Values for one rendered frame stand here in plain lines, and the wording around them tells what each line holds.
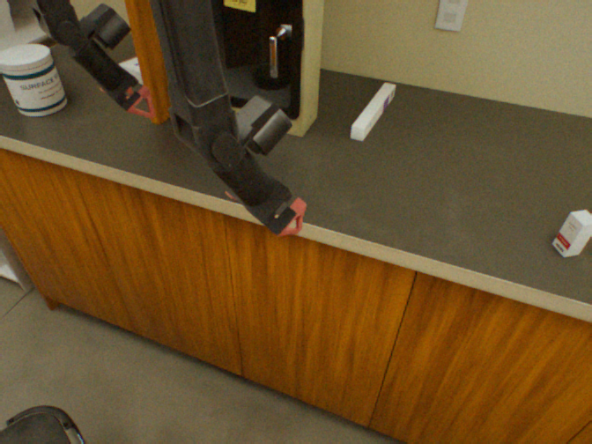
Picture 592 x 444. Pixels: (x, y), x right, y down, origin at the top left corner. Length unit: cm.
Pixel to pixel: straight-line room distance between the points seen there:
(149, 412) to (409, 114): 131
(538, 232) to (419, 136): 39
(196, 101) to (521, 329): 79
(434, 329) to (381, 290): 15
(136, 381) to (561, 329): 140
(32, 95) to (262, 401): 122
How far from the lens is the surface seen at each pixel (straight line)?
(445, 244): 95
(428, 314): 108
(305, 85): 113
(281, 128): 65
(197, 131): 56
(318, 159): 111
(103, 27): 105
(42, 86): 140
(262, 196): 70
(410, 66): 151
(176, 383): 182
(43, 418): 162
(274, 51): 105
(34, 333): 214
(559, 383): 120
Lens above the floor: 158
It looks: 44 degrees down
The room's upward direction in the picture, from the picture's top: straight up
